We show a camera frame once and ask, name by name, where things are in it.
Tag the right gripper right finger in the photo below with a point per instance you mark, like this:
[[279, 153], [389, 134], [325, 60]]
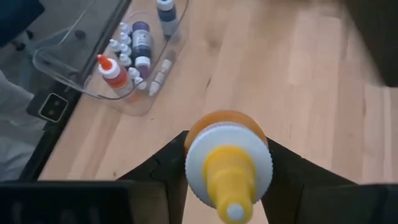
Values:
[[289, 177]]

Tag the red food coloring bottle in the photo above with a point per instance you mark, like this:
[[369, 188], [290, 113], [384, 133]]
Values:
[[116, 77]]

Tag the blue food coloring bottle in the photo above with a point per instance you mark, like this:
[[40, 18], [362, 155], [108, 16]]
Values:
[[168, 17]]

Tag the purple food coloring bottle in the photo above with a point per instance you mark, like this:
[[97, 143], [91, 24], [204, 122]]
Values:
[[142, 43]]

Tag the person's leg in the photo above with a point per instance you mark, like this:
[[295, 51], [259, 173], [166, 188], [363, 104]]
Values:
[[15, 140]]

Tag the clear plastic container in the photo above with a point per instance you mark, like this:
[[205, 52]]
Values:
[[140, 105]]

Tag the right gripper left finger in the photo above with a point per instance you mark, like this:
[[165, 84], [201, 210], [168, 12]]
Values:
[[171, 168]]

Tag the black aluminium table frame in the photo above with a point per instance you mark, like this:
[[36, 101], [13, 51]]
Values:
[[53, 143]]

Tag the black office chair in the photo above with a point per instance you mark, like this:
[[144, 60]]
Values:
[[18, 15]]

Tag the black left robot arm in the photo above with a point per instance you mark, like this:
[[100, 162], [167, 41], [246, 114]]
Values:
[[373, 31]]

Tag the yellow food coloring bottle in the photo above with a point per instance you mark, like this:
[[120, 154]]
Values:
[[228, 155]]

